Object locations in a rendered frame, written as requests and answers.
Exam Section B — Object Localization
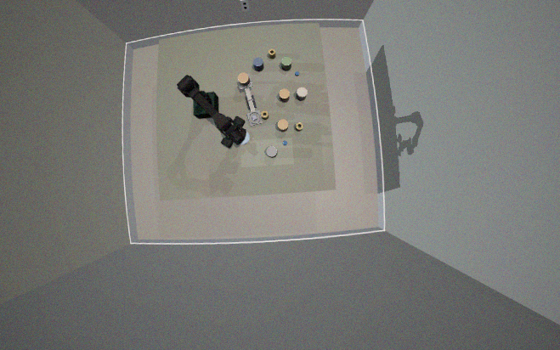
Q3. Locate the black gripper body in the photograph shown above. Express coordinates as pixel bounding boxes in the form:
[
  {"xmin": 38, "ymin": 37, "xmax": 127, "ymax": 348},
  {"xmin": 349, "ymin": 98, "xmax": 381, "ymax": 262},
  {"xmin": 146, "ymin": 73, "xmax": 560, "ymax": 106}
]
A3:
[{"xmin": 221, "ymin": 116, "xmax": 245, "ymax": 149}]

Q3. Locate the dark grey cylinder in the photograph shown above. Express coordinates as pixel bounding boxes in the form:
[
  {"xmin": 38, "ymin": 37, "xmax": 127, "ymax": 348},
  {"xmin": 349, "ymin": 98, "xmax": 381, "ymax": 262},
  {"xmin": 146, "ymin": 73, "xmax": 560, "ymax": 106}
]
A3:
[
  {"xmin": 296, "ymin": 87, "xmax": 308, "ymax": 101},
  {"xmin": 266, "ymin": 146, "xmax": 277, "ymax": 158}
]

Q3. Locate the green cylinder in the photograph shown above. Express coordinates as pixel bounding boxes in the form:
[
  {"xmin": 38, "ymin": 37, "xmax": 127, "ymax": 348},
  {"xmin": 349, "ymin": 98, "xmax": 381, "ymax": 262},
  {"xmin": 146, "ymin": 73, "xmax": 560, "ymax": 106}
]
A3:
[{"xmin": 281, "ymin": 57, "xmax": 291, "ymax": 71}]

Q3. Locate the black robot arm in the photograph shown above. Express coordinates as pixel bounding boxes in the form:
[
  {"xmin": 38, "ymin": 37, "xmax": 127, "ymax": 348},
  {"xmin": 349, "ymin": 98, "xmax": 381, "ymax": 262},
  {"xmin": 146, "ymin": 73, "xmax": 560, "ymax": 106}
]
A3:
[{"xmin": 177, "ymin": 75, "xmax": 247, "ymax": 145}]

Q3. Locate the dark blue cylinder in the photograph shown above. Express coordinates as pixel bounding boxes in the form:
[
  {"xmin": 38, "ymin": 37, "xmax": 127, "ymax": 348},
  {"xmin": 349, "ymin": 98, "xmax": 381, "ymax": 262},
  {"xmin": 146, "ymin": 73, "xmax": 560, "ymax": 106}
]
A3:
[{"xmin": 252, "ymin": 57, "xmax": 263, "ymax": 72}]

